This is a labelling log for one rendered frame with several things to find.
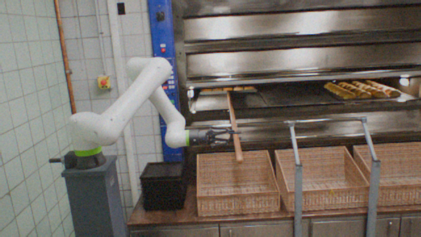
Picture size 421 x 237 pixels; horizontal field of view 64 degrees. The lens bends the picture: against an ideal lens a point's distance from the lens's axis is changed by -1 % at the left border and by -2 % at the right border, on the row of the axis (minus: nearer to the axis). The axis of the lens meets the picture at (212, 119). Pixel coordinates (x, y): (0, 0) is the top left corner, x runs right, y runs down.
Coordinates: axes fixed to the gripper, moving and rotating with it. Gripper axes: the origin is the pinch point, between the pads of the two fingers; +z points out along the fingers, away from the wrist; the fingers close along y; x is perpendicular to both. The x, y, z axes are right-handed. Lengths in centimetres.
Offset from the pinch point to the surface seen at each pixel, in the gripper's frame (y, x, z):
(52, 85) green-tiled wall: -29, -44, -122
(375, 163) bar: 25, -8, 86
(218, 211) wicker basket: 58, -18, -13
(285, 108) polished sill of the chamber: 2, -68, 42
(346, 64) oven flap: -29, -67, 87
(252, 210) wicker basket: 59, -19, 10
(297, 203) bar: 50, -8, 38
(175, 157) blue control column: 36, -65, -45
